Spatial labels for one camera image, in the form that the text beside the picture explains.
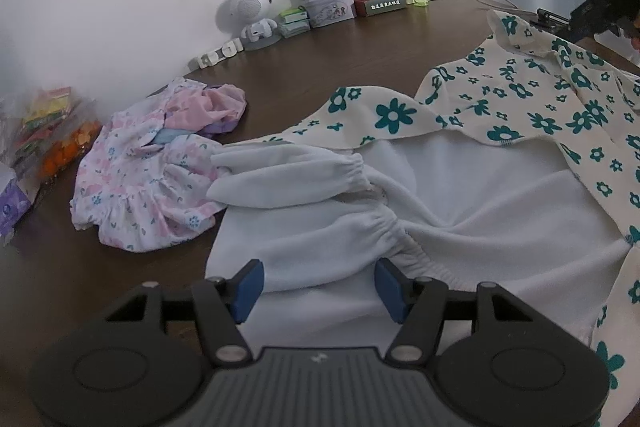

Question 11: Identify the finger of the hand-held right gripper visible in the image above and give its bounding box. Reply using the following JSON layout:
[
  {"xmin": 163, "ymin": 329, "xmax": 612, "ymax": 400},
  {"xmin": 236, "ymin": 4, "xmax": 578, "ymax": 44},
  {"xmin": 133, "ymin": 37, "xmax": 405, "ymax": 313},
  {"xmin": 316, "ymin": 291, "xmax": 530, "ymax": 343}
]
[{"xmin": 530, "ymin": 8, "xmax": 574, "ymax": 30}]

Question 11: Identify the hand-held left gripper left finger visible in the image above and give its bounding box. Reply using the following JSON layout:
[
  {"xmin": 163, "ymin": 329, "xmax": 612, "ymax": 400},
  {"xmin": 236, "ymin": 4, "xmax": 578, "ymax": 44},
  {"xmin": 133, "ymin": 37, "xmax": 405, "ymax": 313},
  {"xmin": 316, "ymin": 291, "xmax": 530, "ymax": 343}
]
[{"xmin": 102, "ymin": 258, "xmax": 266, "ymax": 368}]

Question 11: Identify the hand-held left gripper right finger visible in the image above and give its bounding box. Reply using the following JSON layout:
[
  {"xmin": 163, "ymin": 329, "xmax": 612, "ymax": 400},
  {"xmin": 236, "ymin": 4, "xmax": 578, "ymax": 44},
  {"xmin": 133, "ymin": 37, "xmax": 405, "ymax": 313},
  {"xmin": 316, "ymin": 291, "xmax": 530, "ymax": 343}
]
[{"xmin": 374, "ymin": 258, "xmax": 524, "ymax": 366}]

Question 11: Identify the cream garment with teal flowers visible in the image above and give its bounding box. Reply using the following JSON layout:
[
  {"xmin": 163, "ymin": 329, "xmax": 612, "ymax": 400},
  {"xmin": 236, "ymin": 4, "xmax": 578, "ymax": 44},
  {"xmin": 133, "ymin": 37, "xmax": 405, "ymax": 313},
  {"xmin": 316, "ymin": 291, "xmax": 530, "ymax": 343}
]
[{"xmin": 204, "ymin": 9, "xmax": 640, "ymax": 427}]

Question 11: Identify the pastel patterned cloth pile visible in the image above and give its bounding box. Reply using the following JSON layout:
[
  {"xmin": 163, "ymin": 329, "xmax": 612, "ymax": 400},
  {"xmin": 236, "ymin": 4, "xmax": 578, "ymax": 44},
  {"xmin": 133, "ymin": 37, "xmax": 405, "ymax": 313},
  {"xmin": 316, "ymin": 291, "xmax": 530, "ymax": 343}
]
[{"xmin": 70, "ymin": 77, "xmax": 223, "ymax": 254}]

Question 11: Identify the red and dark green box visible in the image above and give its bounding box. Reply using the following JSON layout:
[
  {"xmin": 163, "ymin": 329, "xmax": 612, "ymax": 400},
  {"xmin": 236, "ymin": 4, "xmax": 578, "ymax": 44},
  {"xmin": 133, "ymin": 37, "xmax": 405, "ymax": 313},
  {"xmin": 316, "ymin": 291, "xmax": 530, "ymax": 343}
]
[{"xmin": 352, "ymin": 0, "xmax": 407, "ymax": 18}]

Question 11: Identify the plain pink garment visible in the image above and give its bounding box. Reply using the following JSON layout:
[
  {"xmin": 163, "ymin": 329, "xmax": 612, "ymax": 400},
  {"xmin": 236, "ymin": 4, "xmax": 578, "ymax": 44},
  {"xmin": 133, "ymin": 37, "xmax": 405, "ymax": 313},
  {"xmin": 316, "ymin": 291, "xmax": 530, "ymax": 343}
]
[{"xmin": 165, "ymin": 83, "xmax": 249, "ymax": 138}]

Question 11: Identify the purple tissue pack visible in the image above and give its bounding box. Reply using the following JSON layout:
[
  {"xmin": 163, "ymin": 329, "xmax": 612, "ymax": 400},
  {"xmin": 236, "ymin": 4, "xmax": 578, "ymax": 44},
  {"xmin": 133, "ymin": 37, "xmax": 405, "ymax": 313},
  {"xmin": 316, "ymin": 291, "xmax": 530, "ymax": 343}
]
[{"xmin": 0, "ymin": 164, "xmax": 41, "ymax": 248}]

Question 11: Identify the stack of green packets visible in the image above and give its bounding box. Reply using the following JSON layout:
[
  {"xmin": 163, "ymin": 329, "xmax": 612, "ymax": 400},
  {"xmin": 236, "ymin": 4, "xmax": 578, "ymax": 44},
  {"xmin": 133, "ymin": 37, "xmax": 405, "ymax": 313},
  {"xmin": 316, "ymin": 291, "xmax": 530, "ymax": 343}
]
[{"xmin": 277, "ymin": 6, "xmax": 311, "ymax": 39}]

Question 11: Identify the white robot toy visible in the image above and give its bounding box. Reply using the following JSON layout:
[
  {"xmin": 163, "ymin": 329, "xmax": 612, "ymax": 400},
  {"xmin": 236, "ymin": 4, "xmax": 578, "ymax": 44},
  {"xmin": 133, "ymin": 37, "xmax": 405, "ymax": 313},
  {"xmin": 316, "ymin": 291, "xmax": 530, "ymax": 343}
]
[{"xmin": 216, "ymin": 0, "xmax": 281, "ymax": 52}]

